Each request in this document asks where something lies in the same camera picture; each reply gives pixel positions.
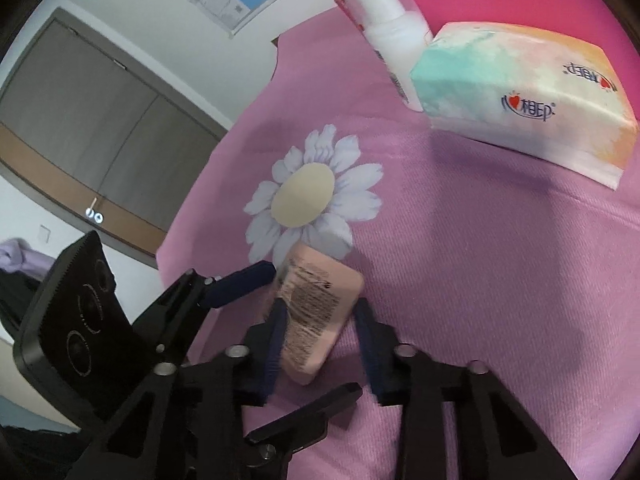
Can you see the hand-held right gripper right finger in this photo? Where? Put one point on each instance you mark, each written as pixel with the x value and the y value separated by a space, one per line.
pixel 375 355

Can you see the white spray bottle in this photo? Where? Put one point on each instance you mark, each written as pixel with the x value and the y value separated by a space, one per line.
pixel 395 30

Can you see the pink pocket tissue pack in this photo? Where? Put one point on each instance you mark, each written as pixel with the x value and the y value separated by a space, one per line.
pixel 320 310

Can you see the pink flower print bedsheet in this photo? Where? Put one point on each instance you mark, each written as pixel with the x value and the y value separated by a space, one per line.
pixel 475 285

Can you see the grey brown wardrobe door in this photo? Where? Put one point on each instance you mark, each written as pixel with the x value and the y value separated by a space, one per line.
pixel 100 110

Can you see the small white wall switch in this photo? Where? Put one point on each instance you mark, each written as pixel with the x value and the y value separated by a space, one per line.
pixel 45 233

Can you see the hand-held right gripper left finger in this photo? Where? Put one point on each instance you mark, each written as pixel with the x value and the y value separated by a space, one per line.
pixel 272 355

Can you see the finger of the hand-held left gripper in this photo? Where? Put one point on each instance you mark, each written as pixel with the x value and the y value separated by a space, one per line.
pixel 310 412
pixel 240 280

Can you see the pink cardboard box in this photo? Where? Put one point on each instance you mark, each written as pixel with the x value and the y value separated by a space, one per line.
pixel 500 0

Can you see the pastel soft tissue pack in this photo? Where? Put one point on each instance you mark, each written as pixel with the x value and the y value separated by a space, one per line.
pixel 525 95

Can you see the lilac cloth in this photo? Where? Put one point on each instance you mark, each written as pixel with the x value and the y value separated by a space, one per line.
pixel 20 257

